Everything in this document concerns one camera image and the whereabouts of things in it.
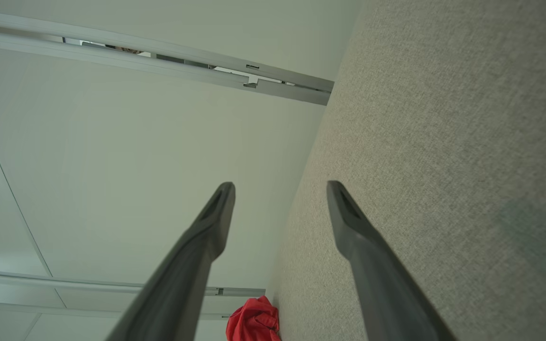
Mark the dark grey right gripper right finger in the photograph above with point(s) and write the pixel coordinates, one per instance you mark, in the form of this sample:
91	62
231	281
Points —
377	279

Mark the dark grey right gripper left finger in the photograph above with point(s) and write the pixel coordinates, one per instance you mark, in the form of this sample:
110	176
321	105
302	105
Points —
183	274

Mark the red shirt with white sleeves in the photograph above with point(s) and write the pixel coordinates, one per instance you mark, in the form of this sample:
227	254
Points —
254	322

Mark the grey single partition rail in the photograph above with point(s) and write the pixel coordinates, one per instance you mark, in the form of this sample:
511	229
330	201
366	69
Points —
64	282

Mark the grey double partition post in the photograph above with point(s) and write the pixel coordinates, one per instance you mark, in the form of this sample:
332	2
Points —
159	69

